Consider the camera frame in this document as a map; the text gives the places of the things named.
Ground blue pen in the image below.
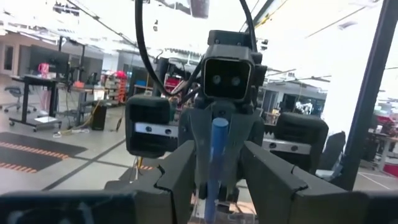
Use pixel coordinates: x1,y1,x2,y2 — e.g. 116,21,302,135
203,117,230,224

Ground black standing desk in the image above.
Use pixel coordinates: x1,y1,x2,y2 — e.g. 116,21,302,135
8,73,63,132

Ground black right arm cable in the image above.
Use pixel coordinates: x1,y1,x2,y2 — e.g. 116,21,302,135
134,0,259,97

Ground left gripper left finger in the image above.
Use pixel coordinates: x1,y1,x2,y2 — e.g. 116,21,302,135
0,139,197,224

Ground grey office chair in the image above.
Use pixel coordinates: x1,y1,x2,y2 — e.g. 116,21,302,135
0,86,37,114

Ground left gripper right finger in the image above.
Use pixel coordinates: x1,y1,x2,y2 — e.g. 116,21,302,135
242,141,398,224

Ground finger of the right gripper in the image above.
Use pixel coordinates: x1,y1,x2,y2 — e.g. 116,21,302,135
179,105,218,198
219,107,265,202

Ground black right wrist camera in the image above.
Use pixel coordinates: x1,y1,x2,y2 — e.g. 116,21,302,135
201,29,267,105

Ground red storage rack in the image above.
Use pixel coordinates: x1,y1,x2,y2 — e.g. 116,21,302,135
104,70,128,104

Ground black computer tower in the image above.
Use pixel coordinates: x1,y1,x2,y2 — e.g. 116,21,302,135
90,103,108,131

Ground black floor mat orange stripes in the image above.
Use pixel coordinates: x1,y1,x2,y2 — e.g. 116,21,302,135
0,131,88,174

